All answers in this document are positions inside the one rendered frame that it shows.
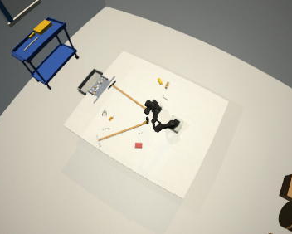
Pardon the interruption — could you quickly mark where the red rectangular block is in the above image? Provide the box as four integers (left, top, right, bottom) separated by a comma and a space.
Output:
135, 143, 142, 149

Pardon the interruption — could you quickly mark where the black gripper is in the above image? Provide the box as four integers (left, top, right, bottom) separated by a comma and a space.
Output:
144, 100, 158, 115

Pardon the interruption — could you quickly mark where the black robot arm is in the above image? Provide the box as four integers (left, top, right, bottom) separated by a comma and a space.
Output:
145, 100, 180, 133

